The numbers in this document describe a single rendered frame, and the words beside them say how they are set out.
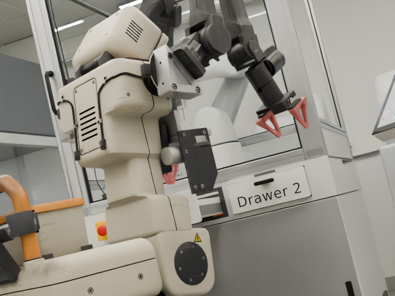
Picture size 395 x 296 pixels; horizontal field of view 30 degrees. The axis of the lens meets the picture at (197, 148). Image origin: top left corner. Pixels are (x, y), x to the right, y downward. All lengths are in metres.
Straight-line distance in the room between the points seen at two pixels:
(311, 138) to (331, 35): 3.34
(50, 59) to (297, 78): 0.99
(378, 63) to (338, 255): 3.38
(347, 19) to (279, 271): 3.54
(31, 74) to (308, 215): 1.64
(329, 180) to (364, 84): 3.26
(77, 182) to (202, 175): 1.18
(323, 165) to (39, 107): 1.56
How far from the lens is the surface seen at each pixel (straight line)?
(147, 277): 1.49
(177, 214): 1.77
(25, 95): 3.56
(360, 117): 5.84
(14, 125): 3.40
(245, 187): 2.68
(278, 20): 2.72
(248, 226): 2.70
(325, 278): 2.67
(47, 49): 3.03
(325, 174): 2.64
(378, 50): 5.89
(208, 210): 2.56
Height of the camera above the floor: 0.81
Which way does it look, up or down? 6 degrees up
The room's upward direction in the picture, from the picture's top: 14 degrees counter-clockwise
